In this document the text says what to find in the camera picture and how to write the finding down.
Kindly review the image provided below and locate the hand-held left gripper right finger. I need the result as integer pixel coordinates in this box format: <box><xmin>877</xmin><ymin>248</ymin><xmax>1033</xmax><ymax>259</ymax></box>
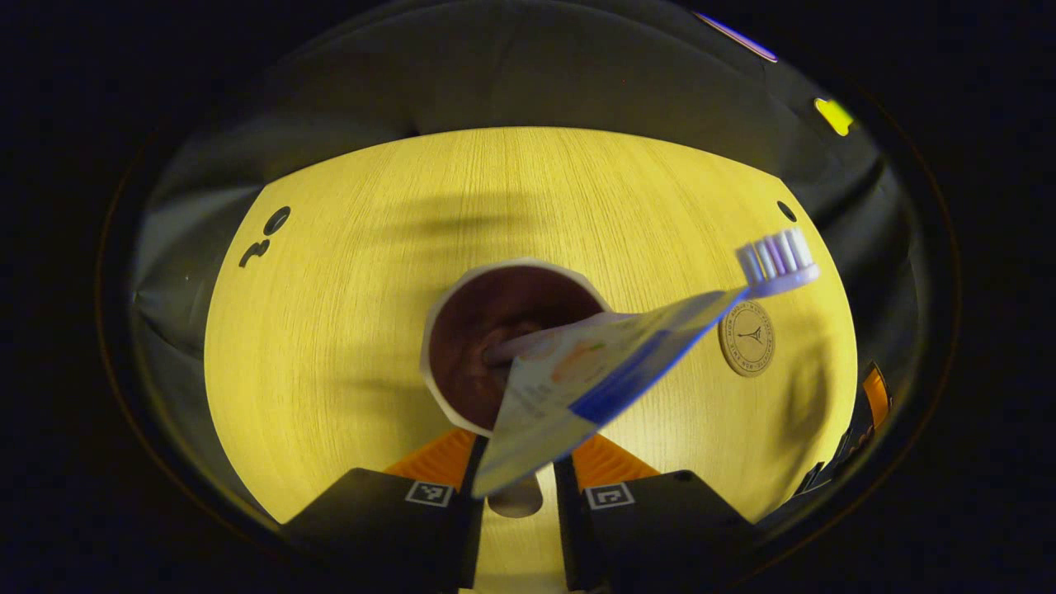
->
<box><xmin>553</xmin><ymin>433</ymin><xmax>760</xmax><ymax>594</ymax></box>

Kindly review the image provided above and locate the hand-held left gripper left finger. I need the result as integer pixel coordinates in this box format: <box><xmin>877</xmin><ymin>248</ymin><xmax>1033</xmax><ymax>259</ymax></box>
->
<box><xmin>276</xmin><ymin>427</ymin><xmax>489</xmax><ymax>594</ymax></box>

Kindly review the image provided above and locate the round wooden coaster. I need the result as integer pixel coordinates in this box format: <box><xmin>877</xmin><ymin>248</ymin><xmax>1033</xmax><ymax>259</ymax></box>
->
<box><xmin>718</xmin><ymin>299</ymin><xmax>776</xmax><ymax>378</ymax></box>

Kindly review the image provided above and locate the white toothpaste tube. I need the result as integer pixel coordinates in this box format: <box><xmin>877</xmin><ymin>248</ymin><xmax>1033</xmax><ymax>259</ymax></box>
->
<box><xmin>472</xmin><ymin>287</ymin><xmax>747</xmax><ymax>519</ymax></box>

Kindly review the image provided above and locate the pink white toothbrush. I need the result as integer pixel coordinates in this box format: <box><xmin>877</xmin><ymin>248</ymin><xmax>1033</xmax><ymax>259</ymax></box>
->
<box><xmin>483</xmin><ymin>227</ymin><xmax>822</xmax><ymax>368</ymax></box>

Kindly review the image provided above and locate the white cup brown inside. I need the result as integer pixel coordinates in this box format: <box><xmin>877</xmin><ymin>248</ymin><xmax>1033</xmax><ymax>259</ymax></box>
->
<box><xmin>419</xmin><ymin>257</ymin><xmax>615</xmax><ymax>436</ymax></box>

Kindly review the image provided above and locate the wooden desktop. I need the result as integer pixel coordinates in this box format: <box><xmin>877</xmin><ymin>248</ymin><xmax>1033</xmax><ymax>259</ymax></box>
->
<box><xmin>204</xmin><ymin>125</ymin><xmax>859</xmax><ymax>594</ymax></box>

